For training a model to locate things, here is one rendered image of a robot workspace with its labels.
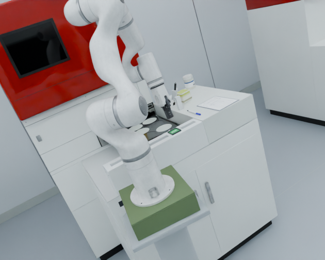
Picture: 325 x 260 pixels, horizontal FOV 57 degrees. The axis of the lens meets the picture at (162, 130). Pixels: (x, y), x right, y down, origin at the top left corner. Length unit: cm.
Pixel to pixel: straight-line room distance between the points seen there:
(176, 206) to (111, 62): 57
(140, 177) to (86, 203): 106
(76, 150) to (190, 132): 81
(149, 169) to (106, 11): 58
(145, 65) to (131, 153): 52
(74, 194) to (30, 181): 157
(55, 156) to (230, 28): 308
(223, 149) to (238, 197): 35
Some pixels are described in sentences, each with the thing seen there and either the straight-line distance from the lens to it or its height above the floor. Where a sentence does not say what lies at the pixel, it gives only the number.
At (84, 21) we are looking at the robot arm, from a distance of 117.
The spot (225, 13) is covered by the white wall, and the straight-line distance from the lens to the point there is 428.
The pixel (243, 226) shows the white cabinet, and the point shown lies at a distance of 202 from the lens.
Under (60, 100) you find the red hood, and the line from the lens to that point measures 187.
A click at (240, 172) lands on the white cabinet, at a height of 56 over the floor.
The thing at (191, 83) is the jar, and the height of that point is 100.
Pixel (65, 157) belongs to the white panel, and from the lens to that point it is 200.
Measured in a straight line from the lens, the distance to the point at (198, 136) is 157.
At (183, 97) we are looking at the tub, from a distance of 187.
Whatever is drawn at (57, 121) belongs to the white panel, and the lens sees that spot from 194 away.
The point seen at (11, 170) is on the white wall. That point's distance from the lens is 358.
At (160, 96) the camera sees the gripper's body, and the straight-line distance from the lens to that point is 143.
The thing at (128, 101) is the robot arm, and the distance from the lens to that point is 100.
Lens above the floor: 157
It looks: 22 degrees down
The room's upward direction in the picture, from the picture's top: 19 degrees counter-clockwise
